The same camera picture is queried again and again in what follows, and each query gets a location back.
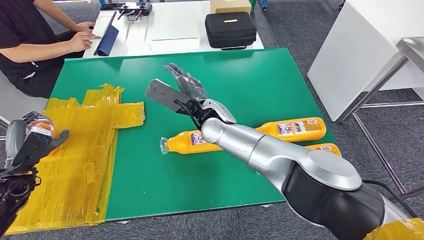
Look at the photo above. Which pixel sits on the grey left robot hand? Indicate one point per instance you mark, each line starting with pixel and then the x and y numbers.
pixel 15 139

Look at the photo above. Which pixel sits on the person's left hand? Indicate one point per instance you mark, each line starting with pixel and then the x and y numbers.
pixel 86 27

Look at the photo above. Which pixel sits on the person's right hand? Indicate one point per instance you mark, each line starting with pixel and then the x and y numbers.
pixel 81 41

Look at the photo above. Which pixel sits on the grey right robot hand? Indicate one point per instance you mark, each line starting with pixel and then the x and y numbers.
pixel 190 86

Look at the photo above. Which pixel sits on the orange detergent bottle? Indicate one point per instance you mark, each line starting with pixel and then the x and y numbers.
pixel 326 149
pixel 185 142
pixel 271 130
pixel 41 124

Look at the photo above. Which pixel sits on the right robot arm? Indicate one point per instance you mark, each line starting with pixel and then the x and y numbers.
pixel 265 149

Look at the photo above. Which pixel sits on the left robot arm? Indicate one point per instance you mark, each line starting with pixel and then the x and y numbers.
pixel 13 192

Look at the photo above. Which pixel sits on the dark blue tablet case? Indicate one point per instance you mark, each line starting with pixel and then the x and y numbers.
pixel 107 39

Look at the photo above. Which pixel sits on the stainless steel table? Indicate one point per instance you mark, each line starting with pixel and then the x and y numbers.
pixel 10 102
pixel 414 49

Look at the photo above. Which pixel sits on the black handheld controller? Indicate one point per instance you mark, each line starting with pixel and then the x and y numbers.
pixel 137 10

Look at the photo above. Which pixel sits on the person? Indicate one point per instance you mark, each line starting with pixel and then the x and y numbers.
pixel 20 30

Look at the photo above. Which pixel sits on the yellow plastic sheet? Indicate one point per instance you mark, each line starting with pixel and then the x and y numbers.
pixel 76 159
pixel 397 230

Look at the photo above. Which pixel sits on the black carrying case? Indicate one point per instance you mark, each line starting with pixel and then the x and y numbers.
pixel 230 31

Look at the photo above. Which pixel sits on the brown cardboard box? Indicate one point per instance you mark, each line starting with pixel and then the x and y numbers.
pixel 230 6

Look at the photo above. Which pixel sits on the green plastic crate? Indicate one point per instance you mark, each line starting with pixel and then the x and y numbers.
pixel 252 5

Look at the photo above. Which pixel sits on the blue metal shelf rack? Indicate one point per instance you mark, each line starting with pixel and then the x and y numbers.
pixel 342 4
pixel 264 3

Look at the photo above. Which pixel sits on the white side table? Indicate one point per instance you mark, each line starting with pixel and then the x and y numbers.
pixel 357 59

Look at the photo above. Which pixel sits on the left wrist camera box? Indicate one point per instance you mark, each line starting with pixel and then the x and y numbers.
pixel 36 149

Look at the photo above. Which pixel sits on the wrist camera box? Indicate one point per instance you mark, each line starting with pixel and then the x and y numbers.
pixel 162 94
pixel 36 149

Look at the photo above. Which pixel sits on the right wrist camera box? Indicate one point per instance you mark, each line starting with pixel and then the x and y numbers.
pixel 162 94

